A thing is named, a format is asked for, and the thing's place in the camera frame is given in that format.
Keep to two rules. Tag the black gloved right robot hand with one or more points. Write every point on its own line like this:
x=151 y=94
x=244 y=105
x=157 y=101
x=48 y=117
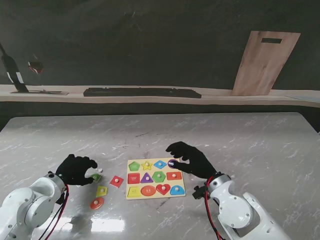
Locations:
x=198 y=166

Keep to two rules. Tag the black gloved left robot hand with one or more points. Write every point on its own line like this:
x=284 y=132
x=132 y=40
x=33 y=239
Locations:
x=72 y=171

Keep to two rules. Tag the green pentagon puzzle piece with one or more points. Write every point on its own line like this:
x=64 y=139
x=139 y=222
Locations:
x=97 y=178

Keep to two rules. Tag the purple circle puzzle piece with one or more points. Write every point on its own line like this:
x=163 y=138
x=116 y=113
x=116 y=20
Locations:
x=168 y=162

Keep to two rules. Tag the orange rectangle puzzle piece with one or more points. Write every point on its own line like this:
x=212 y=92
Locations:
x=170 y=178

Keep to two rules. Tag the yellow trapezoid puzzle piece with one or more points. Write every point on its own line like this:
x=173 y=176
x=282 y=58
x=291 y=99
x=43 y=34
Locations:
x=100 y=192

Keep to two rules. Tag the blue semicircle puzzle piece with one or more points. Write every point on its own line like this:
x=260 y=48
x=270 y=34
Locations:
x=175 y=192

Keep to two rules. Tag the blue diamond puzzle piece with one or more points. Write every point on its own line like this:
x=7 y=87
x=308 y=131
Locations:
x=157 y=165

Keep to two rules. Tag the green hexagon puzzle piece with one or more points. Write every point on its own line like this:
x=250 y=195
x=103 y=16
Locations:
x=155 y=178

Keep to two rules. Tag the red heart puzzle piece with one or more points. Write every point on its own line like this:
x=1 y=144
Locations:
x=160 y=190

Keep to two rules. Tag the yellow star puzzle piece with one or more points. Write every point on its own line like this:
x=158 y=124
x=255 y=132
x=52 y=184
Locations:
x=145 y=167

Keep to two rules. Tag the purple triangle puzzle piece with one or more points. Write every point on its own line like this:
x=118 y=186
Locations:
x=145 y=180

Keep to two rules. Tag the yellow wooden shape puzzle board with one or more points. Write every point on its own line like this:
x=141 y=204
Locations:
x=147 y=197

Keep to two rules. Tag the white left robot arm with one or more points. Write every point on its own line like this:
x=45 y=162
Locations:
x=27 y=207

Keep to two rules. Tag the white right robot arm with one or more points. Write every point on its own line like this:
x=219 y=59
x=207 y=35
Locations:
x=237 y=212

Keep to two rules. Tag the orange oval puzzle piece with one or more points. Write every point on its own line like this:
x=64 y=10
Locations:
x=96 y=205

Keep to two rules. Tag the red square puzzle piece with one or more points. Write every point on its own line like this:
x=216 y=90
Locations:
x=115 y=182

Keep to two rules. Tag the wooden cutting board with slot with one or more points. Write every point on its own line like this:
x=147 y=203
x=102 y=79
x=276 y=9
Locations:
x=265 y=65

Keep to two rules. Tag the small white scrap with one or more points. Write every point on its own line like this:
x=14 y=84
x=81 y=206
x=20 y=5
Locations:
x=100 y=170

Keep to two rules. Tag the light wooden shelf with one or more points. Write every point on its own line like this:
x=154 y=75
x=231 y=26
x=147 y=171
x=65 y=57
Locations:
x=225 y=98

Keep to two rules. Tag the flat tray under bottle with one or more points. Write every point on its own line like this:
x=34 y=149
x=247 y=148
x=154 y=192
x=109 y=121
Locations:
x=50 y=93

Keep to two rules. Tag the red wine glass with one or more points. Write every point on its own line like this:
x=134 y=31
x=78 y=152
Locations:
x=36 y=67

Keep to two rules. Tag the dark wine bottle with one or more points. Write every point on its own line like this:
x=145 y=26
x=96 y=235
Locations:
x=13 y=70

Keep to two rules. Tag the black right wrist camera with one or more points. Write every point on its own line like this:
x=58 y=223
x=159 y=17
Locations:
x=198 y=193

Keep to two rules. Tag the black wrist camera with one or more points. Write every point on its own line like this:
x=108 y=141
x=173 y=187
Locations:
x=198 y=193
x=60 y=198

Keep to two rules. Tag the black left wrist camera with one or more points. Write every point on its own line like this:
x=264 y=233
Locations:
x=60 y=198

